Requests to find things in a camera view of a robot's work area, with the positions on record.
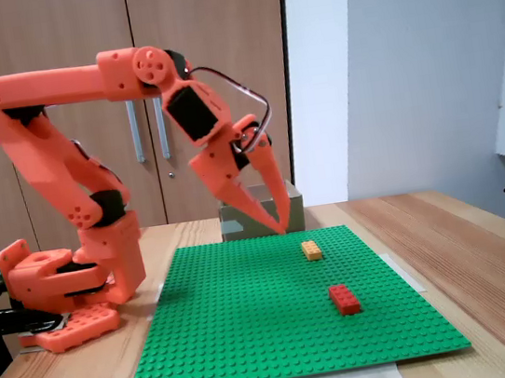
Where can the cardboard box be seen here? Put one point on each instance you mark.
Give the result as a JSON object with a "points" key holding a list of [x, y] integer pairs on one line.
{"points": [[233, 222]]}

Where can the red lego block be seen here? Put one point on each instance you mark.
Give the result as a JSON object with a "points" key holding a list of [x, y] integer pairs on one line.
{"points": [[344, 299]]}

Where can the wooden cabinet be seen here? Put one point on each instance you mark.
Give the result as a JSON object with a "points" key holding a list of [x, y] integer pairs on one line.
{"points": [[46, 30]]}

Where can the yellow lego block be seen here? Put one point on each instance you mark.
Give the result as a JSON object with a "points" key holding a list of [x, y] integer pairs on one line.
{"points": [[312, 250]]}

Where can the green lego baseplate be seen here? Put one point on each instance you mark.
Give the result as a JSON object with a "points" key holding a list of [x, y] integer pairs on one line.
{"points": [[275, 317]]}

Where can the translucent tape strip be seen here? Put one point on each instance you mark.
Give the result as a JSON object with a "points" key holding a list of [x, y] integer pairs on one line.
{"points": [[160, 292], [408, 273]]}

